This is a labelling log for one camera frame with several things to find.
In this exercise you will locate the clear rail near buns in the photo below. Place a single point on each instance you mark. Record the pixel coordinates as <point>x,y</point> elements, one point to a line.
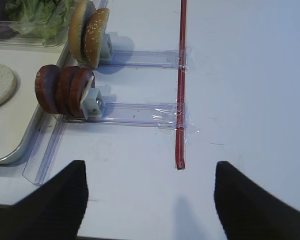
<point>168,59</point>

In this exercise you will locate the silver metal tray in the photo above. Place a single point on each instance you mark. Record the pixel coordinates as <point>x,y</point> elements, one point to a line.
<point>20,115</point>

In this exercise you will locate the sesame bun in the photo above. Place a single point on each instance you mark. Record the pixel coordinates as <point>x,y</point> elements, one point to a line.
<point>82,12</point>
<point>93,36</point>

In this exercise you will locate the meat patty back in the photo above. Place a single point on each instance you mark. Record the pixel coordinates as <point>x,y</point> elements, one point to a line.
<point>83,78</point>

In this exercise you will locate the meat patty front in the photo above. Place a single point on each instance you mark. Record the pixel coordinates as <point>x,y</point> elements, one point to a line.
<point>45,87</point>

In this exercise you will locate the purple cabbage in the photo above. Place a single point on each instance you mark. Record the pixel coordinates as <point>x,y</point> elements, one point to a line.
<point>6,32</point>

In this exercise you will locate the meat patty middle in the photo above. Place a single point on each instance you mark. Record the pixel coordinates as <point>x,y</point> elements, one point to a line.
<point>63,89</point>

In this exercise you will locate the red plastic strip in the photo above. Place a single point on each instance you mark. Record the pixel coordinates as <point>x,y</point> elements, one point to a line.
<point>181,82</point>

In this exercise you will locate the sesame bun top outer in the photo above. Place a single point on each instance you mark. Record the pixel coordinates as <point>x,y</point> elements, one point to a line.
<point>82,12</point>

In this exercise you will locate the green lettuce leaf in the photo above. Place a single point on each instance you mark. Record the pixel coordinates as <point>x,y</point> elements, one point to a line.
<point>45,19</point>

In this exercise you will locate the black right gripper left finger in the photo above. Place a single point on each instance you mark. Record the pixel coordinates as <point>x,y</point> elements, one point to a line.
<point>53,211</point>

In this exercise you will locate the meat patty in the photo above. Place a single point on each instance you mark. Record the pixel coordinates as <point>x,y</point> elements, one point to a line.
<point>83,78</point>
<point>63,89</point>
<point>45,87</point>

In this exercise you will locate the clear plastic container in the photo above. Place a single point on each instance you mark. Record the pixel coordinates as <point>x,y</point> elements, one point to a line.
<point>26,40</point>

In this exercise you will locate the bottom bun on tray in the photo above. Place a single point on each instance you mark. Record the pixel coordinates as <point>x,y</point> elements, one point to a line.
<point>8,83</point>

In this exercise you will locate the clear rail near patties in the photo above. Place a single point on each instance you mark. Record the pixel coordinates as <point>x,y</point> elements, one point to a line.
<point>161,115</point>

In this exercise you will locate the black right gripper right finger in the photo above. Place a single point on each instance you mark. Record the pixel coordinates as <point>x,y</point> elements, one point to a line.
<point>248,212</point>

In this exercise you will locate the white pusher block patties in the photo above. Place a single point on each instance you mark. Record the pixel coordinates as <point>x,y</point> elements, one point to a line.
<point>92,104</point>

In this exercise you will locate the sesame bun top inner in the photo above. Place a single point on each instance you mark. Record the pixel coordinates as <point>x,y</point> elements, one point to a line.
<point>93,36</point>

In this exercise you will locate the white pusher block buns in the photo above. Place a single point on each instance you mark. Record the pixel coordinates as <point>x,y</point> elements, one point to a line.
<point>106,51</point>

